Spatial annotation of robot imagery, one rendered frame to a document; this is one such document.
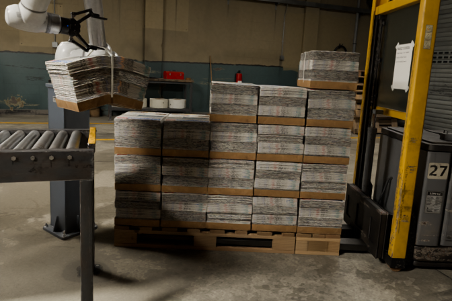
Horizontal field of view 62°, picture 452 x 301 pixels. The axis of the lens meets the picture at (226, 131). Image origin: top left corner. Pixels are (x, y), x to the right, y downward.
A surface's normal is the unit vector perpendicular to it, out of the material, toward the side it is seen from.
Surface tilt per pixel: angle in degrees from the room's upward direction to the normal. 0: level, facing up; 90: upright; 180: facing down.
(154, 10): 90
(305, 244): 90
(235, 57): 90
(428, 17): 90
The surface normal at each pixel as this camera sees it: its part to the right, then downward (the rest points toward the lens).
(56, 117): -0.59, 0.10
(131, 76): 0.66, 0.14
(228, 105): 0.04, 0.16
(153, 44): 0.32, 0.17
